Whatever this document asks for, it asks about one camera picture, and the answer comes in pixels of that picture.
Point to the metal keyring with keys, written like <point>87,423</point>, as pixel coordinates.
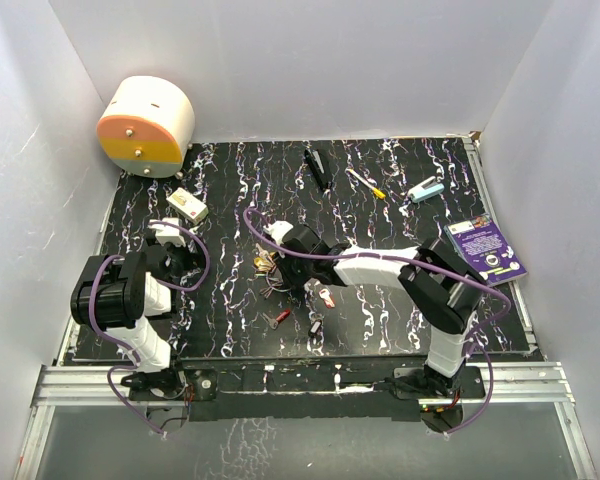
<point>266,269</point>

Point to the red tag key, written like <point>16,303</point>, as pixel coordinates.
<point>327,298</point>

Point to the aluminium frame rail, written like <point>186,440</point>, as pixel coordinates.
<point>508,382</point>

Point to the red key with silver blade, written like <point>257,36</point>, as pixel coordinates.
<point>274,321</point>

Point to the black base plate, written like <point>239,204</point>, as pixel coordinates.
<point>386,403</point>

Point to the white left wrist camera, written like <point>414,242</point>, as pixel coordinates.
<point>167,232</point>

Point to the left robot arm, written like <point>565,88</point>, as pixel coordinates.
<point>119,299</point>

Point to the black key tag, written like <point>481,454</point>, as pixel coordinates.
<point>315,329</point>

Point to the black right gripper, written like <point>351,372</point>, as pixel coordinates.
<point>282,261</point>

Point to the pale green cardboard box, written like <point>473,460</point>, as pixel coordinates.
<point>188,205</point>

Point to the white round drawer cabinet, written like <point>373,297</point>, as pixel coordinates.
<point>147,127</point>

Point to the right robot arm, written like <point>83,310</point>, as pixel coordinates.
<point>433,275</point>

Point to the purple booklet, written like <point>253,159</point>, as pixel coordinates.
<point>481,244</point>

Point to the black stapler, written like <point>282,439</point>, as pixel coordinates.
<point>320,168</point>

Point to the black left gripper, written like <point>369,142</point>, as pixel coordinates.
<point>193,261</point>

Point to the light blue stapler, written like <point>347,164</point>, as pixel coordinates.
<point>424,190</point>

